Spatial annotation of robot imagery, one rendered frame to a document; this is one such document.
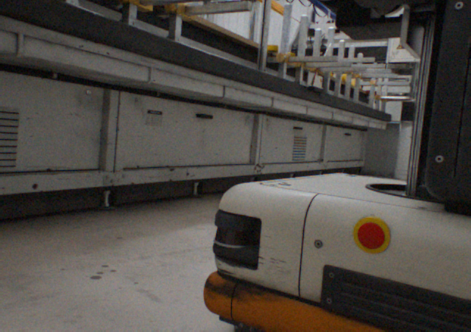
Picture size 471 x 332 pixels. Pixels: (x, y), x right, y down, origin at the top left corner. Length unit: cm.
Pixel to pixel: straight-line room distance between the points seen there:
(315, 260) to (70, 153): 129
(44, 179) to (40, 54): 48
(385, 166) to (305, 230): 478
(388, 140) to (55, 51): 444
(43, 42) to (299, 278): 105
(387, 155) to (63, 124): 423
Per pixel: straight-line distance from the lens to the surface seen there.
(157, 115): 215
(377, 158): 549
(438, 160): 69
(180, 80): 191
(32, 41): 145
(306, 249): 71
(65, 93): 180
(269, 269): 74
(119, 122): 193
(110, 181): 192
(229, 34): 248
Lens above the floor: 37
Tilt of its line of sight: 3 degrees down
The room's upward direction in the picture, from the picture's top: 5 degrees clockwise
